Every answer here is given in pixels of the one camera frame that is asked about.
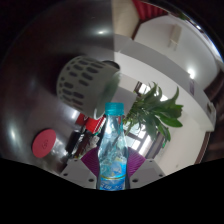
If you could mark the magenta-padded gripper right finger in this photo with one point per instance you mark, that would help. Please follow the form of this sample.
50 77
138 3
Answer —
147 170

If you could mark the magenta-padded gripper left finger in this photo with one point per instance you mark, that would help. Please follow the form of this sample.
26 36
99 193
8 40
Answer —
78 171

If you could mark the clear bottle with teal cap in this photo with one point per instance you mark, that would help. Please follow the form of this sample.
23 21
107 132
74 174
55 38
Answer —
113 156

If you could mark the dark framed window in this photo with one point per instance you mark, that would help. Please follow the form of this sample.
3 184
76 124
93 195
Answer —
137 144

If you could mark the flat round red coaster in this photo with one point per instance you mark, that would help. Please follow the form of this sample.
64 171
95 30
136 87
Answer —
44 143

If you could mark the red plastic box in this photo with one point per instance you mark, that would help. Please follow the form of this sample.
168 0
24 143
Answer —
93 123

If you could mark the leafy plant in white pot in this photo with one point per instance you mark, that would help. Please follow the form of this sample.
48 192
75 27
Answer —
156 111

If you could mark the grey patterned ceramic cup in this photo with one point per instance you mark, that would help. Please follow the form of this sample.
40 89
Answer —
83 85

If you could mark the glowing wall lamp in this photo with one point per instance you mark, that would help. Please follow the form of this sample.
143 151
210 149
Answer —
190 73

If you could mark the white wall radiator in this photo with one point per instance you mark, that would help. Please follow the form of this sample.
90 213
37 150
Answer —
175 36

